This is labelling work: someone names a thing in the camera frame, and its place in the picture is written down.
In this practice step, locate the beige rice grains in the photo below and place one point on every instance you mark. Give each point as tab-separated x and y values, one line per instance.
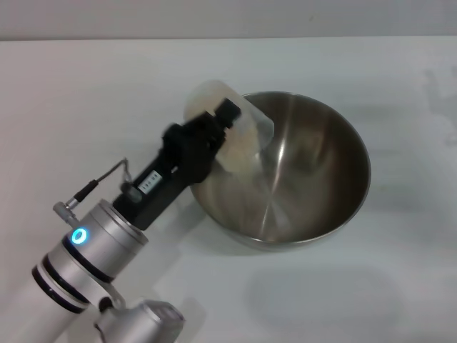
242	146

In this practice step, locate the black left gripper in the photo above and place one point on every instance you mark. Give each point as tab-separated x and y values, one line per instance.
168	178

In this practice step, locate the clear plastic measuring cup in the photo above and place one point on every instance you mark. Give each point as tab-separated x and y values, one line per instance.
228	118

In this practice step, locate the stainless steel mixing bowl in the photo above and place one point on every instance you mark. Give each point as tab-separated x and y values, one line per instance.
314	171

